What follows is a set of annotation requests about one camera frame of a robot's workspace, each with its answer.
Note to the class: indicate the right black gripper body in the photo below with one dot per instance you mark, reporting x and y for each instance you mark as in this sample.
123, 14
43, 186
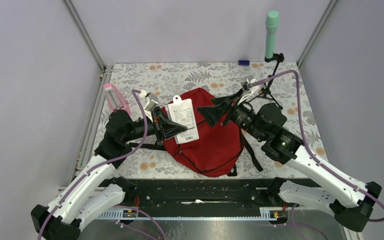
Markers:
244, 117

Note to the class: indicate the black tripod mic stand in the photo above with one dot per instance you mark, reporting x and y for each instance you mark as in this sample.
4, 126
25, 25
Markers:
265, 91

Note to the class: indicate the red backpack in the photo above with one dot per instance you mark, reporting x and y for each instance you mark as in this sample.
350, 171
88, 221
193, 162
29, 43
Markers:
218, 148

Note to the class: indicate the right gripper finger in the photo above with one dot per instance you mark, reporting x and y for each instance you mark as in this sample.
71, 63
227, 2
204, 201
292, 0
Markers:
213, 114
227, 99

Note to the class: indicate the small blue box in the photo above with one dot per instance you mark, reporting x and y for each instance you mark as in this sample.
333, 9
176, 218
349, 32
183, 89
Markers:
243, 62

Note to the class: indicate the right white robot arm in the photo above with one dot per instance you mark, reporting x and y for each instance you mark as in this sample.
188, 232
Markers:
348, 200

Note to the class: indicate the small white card pack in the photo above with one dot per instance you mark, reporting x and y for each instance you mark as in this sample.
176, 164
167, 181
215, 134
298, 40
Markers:
181, 111

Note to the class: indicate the pink metronome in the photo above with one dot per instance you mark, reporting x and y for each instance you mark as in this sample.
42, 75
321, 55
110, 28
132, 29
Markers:
115, 99

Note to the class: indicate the green microphone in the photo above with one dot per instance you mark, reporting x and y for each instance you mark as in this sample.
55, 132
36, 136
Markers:
271, 24

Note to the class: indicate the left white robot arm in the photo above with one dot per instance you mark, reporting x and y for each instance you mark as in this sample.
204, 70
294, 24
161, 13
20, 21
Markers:
75, 208

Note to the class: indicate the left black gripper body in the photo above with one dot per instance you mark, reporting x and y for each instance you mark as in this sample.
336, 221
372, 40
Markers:
157, 123

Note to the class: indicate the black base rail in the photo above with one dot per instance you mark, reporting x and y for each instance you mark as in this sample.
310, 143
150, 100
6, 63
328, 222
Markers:
211, 198

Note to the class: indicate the floral table mat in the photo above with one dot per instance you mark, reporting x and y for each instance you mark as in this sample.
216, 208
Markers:
166, 80

